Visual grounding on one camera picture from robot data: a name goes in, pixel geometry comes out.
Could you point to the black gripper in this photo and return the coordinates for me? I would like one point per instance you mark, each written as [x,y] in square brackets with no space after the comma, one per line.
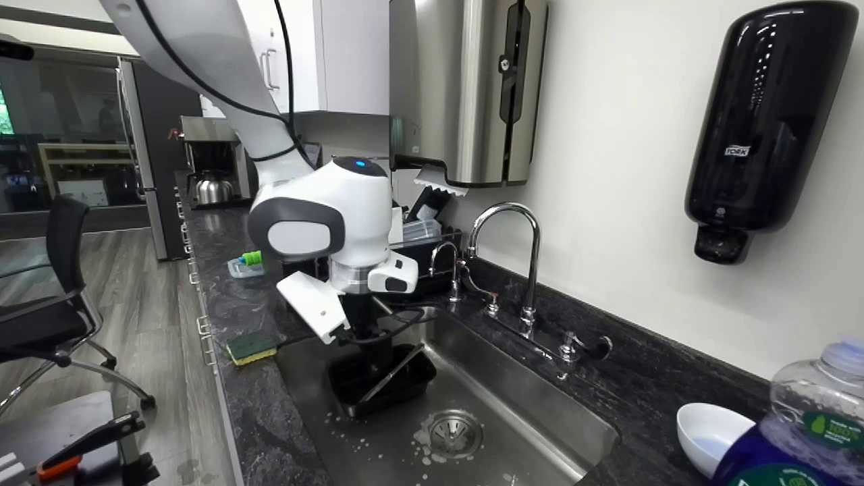
[368,314]

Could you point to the silver butter knife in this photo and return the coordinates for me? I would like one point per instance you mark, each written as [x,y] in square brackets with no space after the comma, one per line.
[392,379]

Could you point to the black lunchbox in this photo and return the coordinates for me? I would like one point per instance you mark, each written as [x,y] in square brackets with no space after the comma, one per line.
[410,387]

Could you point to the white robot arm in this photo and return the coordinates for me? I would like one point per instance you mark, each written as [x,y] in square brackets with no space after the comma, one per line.
[307,193]

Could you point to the metal sink drain strainer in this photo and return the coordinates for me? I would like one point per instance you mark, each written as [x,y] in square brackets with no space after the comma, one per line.
[454,433]

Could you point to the black dish rack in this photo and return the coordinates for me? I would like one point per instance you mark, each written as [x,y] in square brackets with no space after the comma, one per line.
[447,271]

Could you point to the small chrome faucet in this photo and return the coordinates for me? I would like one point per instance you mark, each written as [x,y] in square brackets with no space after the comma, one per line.
[451,271]

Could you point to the green yellow sponge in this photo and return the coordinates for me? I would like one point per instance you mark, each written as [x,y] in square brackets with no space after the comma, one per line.
[250,348]

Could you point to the clear plastic container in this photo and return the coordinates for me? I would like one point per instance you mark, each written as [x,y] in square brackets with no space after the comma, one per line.
[422,229]

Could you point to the stainless steel sink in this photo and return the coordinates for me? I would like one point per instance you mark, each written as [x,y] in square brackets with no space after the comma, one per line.
[523,394]

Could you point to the small green blue item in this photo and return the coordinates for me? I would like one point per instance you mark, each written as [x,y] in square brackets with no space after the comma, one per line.
[244,264]

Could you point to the black dish brush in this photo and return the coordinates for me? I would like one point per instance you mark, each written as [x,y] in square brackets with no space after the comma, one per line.
[431,206]

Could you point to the tall chrome faucet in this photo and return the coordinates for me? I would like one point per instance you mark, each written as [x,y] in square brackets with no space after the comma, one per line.
[534,260]

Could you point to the silver kettle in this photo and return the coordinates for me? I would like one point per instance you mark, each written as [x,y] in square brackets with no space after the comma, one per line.
[213,190]

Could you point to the black coffee machine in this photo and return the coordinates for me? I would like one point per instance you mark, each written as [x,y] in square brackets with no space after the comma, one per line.
[218,148]

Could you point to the steel paper towel dispenser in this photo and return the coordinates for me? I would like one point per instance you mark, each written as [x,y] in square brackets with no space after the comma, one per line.
[460,89]

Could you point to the black office chair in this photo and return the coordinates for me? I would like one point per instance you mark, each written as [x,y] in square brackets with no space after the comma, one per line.
[64,232]

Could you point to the small white bowl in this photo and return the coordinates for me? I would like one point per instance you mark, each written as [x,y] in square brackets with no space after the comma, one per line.
[712,434]

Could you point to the blue dish soap bottle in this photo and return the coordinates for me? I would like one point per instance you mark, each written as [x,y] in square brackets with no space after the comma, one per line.
[792,421]

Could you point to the black soap dispenser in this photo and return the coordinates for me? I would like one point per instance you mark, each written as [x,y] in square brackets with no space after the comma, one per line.
[765,116]

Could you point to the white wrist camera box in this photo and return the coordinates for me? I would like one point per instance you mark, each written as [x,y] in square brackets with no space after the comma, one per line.
[314,305]

